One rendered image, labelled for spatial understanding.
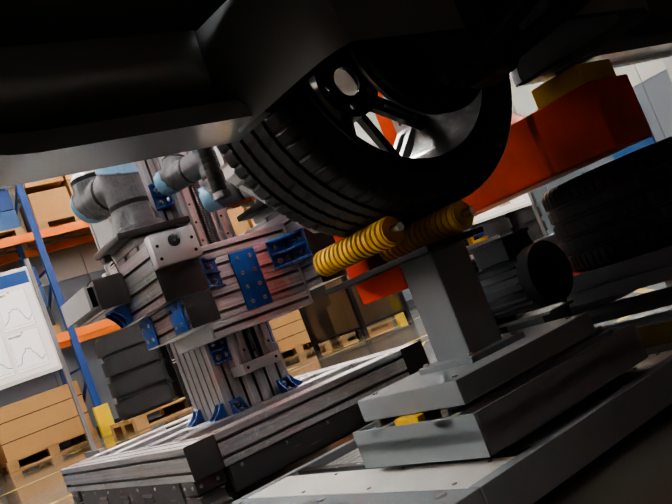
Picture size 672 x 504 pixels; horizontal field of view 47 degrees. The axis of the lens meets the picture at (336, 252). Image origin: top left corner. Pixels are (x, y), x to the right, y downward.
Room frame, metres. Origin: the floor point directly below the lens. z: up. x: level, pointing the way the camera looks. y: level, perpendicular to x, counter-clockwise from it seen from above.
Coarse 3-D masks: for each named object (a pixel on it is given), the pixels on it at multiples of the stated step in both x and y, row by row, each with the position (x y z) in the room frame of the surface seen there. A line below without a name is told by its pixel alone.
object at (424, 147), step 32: (352, 64) 1.63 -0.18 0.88; (320, 96) 1.57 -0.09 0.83; (352, 96) 1.61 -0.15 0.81; (480, 96) 1.61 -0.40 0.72; (352, 128) 1.63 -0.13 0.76; (416, 128) 1.76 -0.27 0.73; (448, 128) 1.67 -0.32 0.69; (480, 128) 1.57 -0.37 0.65; (384, 160) 1.42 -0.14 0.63; (416, 160) 1.45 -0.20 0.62; (448, 160) 1.50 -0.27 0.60
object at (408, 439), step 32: (576, 352) 1.56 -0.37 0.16; (608, 352) 1.54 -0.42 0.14; (640, 352) 1.59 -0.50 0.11; (512, 384) 1.44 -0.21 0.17; (544, 384) 1.42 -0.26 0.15; (576, 384) 1.46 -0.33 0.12; (416, 416) 1.42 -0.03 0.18; (448, 416) 1.37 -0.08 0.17; (480, 416) 1.31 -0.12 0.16; (512, 416) 1.35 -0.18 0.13; (544, 416) 1.40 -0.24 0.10; (384, 448) 1.52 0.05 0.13; (416, 448) 1.45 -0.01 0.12; (448, 448) 1.38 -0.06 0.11; (480, 448) 1.32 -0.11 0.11
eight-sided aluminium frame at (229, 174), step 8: (392, 120) 1.87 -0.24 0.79; (400, 128) 1.86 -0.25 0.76; (408, 128) 1.84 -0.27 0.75; (400, 136) 1.86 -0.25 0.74; (408, 136) 1.81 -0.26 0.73; (400, 144) 1.85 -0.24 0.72; (408, 144) 1.81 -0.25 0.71; (216, 152) 1.57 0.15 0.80; (400, 152) 1.81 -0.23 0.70; (408, 152) 1.80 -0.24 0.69; (224, 160) 1.56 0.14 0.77; (224, 168) 1.57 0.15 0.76; (232, 168) 1.54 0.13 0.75; (232, 176) 1.56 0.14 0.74; (240, 184) 1.57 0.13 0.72; (248, 192) 1.59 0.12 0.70; (264, 200) 1.60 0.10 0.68; (312, 232) 1.67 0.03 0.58
